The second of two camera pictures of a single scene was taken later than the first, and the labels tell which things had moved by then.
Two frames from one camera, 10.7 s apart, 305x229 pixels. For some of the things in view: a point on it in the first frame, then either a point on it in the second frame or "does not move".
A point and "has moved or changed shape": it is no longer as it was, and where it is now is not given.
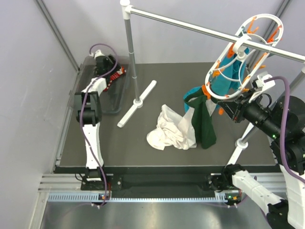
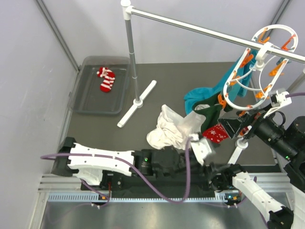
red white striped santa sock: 115,75 has moved or changed shape
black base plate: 213,182 does not move
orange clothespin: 206,91 has moved or changed shape
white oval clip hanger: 239,61 has moved or changed shape
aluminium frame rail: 62,183 does not move
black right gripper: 235,109 to 232,125
